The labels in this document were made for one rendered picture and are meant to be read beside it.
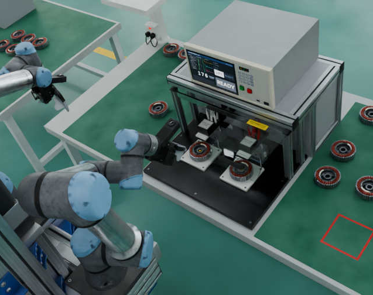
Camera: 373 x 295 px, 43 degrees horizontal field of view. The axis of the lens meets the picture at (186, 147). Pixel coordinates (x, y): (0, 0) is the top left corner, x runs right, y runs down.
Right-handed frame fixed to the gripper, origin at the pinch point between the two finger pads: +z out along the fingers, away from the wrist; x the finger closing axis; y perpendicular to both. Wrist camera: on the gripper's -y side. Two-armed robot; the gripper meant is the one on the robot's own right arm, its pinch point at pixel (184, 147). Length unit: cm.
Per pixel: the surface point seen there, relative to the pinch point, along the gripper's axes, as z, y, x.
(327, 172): 62, -9, 35
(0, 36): 63, -12, -233
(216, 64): 18.6, -35.4, -12.1
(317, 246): 42, 19, 49
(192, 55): 18.1, -35.8, -25.1
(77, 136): 37, 23, -93
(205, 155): 44.2, 4.5, -16.3
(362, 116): 85, -40, 34
